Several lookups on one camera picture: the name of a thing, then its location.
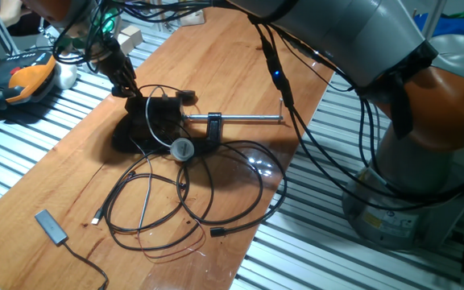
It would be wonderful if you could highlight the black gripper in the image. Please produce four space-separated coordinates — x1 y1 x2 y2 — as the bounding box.
97 39 143 99

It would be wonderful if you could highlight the black round USB device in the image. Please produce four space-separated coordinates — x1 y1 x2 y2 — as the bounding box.
137 83 197 102

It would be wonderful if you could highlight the black docking station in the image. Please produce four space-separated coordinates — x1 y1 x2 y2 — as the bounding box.
124 95 184 140

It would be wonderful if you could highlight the white round USB device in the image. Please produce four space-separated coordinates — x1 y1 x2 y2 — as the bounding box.
144 85 196 163

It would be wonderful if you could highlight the slim grey USB hub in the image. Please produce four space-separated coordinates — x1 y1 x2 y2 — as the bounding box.
34 209 110 290

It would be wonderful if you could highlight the person's bare hand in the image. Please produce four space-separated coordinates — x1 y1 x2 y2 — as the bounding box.
0 0 30 27

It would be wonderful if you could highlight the pale wooden cube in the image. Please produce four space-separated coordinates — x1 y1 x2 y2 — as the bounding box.
117 24 144 54

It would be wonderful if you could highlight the white rounded object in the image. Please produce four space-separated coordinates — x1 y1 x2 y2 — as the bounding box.
53 60 79 90

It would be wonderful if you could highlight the black metal C-clamp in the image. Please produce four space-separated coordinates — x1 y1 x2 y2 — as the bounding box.
110 99 284 155

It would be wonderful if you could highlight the orange black teach pendant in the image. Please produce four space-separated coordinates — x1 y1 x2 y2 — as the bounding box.
0 50 58 110

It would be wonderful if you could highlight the wooden board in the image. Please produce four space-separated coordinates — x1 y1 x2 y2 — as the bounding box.
0 7 336 290

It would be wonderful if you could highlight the thin grey cable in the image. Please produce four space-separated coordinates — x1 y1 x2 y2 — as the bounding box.
128 136 153 234

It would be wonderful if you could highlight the thin black wire with connectors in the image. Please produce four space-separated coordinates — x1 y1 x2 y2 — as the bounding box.
105 171 215 253

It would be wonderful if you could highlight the black cable with USB plug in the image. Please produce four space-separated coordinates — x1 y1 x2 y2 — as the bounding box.
92 152 265 226

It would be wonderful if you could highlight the black inline cable adapter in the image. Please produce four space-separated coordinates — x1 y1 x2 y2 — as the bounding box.
259 34 296 109

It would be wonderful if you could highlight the thin red wire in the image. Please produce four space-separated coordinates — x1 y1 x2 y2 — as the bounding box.
137 217 208 261

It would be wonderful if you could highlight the black cable with USB socket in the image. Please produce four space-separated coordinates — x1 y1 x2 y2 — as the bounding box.
175 139 288 238

